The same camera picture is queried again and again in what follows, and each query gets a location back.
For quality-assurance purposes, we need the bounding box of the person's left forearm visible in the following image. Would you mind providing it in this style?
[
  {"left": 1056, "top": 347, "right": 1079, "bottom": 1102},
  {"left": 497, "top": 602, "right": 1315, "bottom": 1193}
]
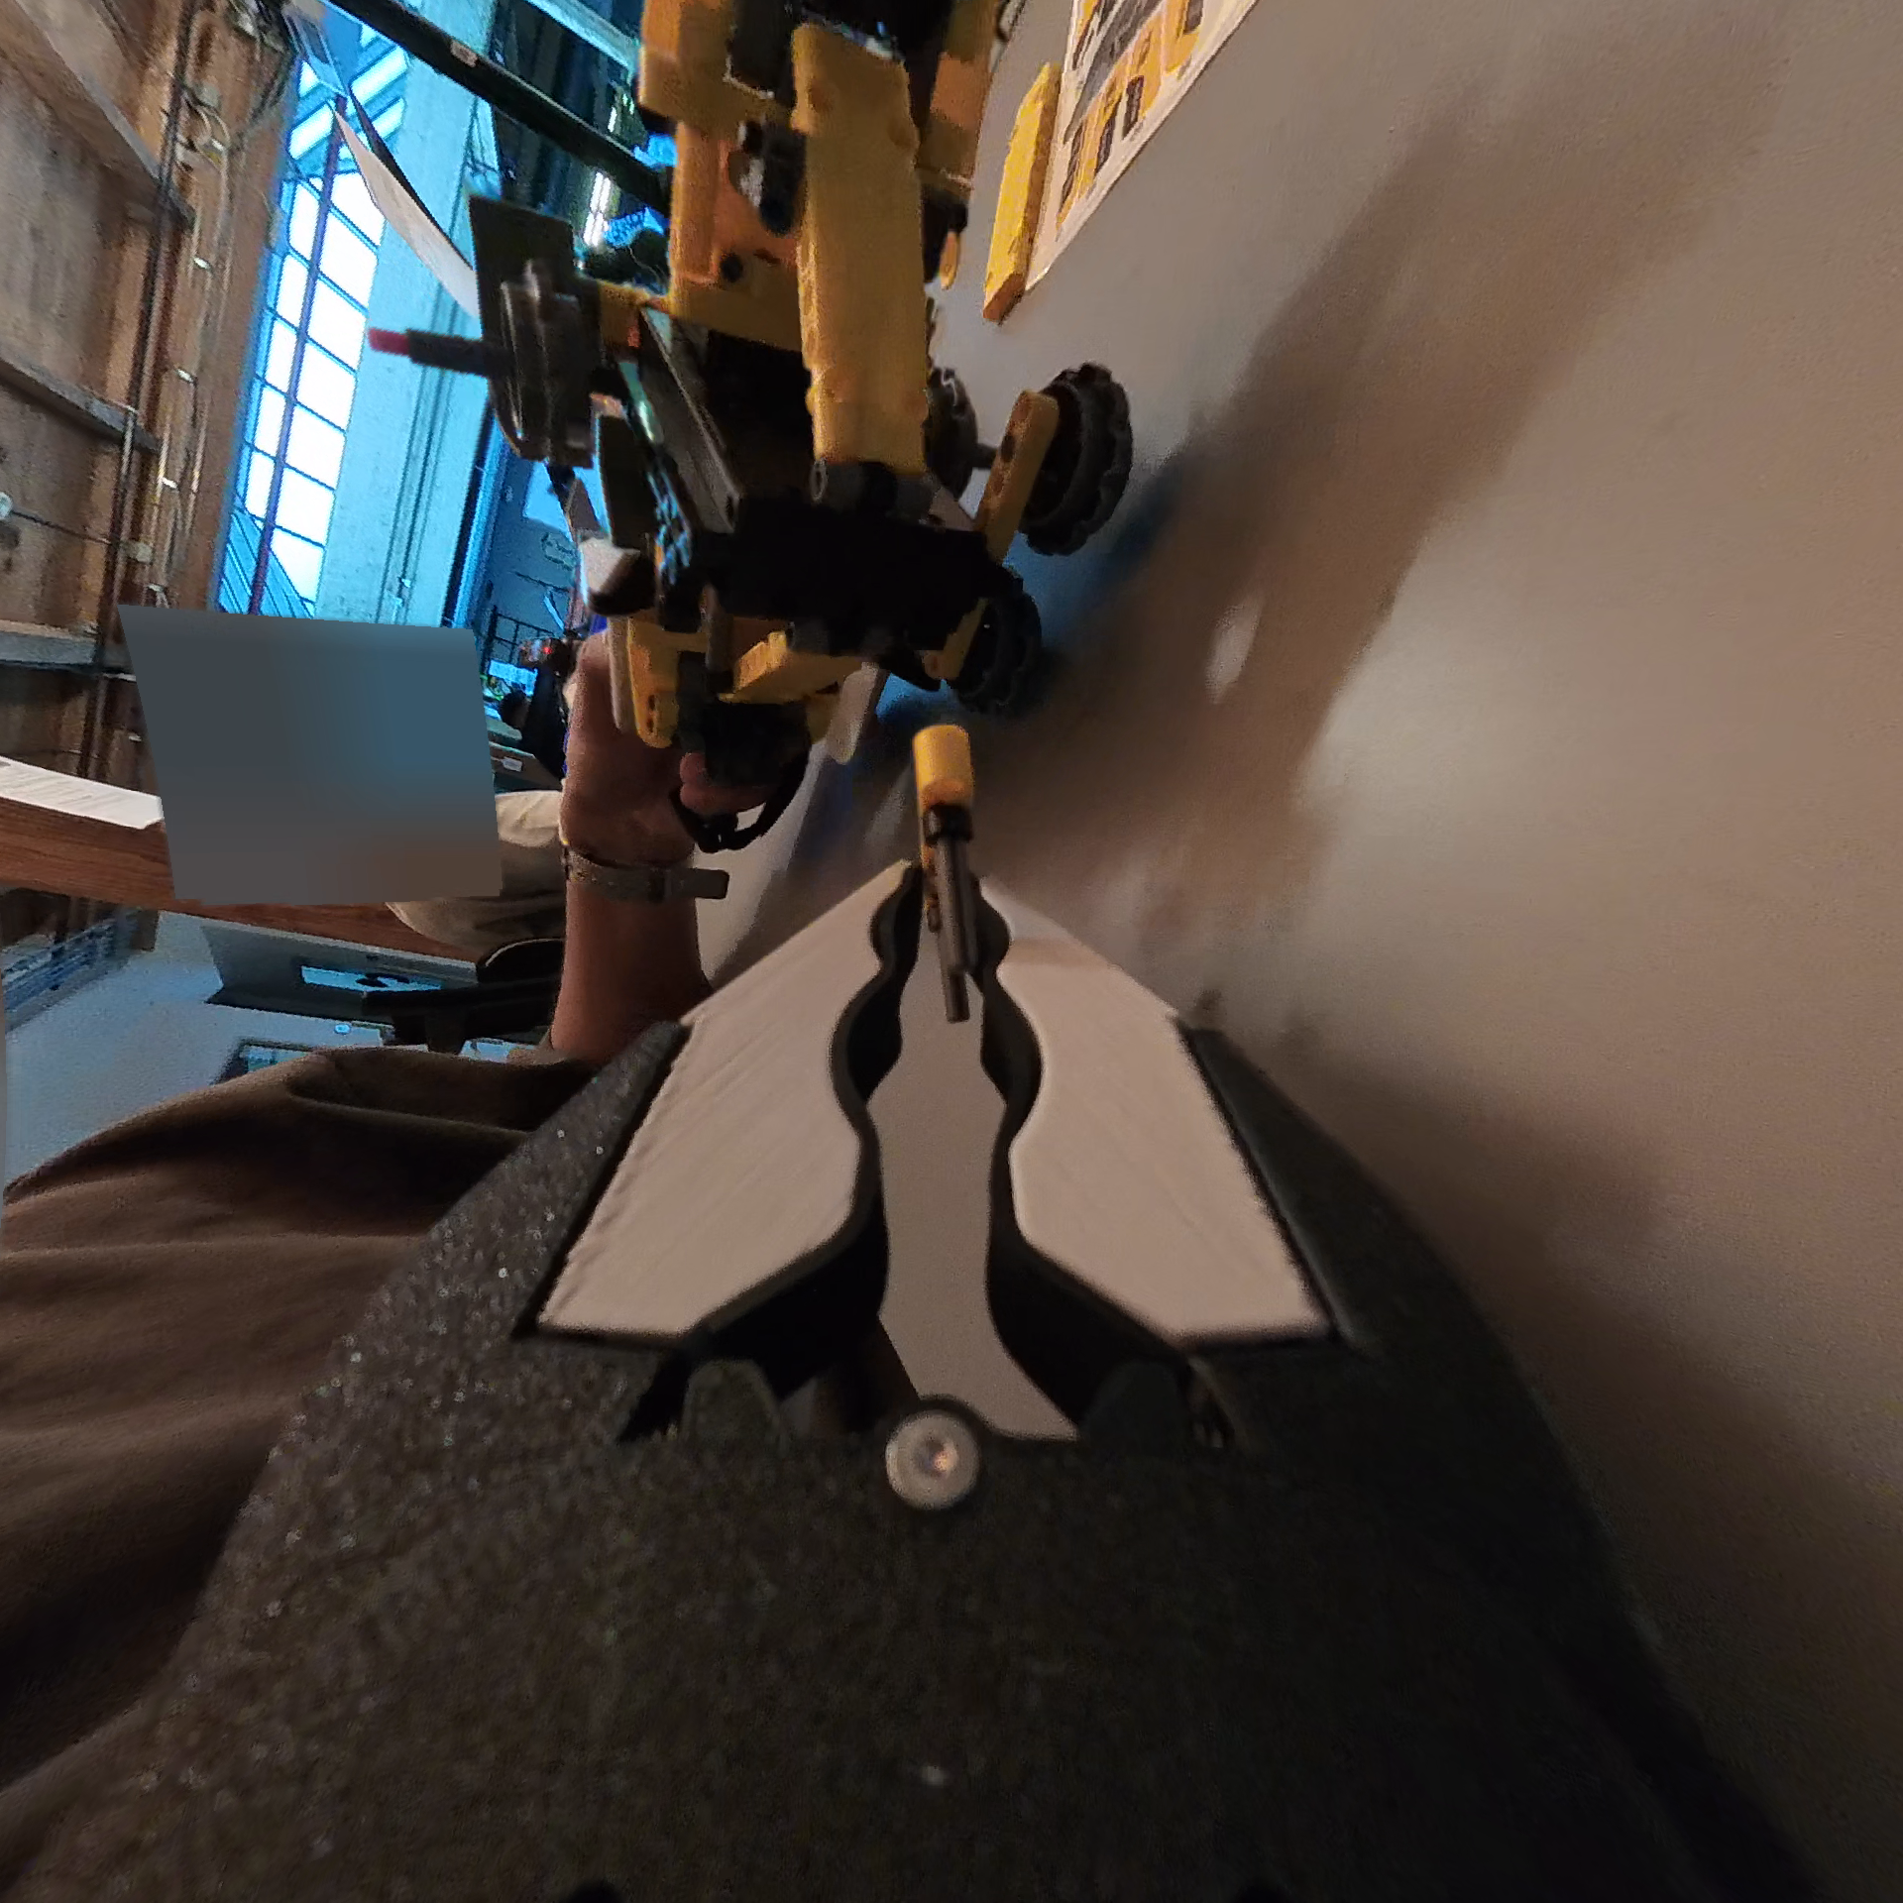
[{"left": 548, "top": 884, "right": 715, "bottom": 1060}]

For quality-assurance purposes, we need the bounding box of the yellow black toy bolt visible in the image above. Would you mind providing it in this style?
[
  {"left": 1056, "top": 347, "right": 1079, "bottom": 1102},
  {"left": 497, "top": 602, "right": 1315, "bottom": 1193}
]
[{"left": 911, "top": 723, "right": 980, "bottom": 1029}]

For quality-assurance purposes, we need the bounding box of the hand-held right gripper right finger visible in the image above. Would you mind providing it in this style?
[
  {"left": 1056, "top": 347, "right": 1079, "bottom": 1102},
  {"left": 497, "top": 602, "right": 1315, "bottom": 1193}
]
[{"left": 982, "top": 880, "right": 1333, "bottom": 1445}]

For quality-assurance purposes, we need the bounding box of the person's left hand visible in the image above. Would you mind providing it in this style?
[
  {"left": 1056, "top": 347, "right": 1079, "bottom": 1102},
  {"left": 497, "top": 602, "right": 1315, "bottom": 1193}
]
[{"left": 558, "top": 630, "right": 709, "bottom": 864}]

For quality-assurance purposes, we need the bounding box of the yellow grey sticker sheet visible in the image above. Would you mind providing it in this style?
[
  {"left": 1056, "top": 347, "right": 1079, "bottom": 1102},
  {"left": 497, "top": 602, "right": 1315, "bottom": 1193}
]
[{"left": 1026, "top": 0, "right": 1260, "bottom": 291}]

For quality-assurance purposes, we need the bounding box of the flat yellow toy panel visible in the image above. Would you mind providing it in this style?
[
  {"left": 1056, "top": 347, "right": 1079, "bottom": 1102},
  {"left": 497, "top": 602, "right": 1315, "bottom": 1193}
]
[{"left": 982, "top": 61, "right": 1065, "bottom": 325}]

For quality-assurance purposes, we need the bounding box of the tall glass window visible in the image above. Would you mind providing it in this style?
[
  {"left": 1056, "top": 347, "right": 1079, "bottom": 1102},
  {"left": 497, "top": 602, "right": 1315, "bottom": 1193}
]
[{"left": 215, "top": 59, "right": 393, "bottom": 618}]

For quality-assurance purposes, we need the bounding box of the person's brown clothing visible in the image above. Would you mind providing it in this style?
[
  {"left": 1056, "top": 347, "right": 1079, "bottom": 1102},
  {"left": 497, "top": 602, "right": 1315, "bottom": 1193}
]
[{"left": 0, "top": 1041, "right": 657, "bottom": 1831}]

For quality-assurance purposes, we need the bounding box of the metal wristband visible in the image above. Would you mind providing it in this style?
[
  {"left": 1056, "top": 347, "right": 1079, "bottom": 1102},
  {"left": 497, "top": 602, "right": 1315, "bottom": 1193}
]
[{"left": 562, "top": 844, "right": 732, "bottom": 904}]

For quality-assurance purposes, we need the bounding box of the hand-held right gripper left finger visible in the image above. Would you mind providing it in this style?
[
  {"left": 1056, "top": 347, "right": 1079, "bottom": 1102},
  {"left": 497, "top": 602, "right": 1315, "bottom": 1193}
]
[{"left": 532, "top": 856, "right": 913, "bottom": 1441}]

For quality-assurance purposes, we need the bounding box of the yellow toy building-block robot vehicle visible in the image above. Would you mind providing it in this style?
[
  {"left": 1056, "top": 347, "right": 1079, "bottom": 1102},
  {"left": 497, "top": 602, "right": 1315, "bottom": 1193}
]
[{"left": 372, "top": 0, "right": 1141, "bottom": 791}]

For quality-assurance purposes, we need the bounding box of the brown wooden table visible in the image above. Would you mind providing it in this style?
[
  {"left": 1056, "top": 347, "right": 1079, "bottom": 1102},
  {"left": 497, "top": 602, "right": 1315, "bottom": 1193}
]
[{"left": 0, "top": 787, "right": 495, "bottom": 961}]

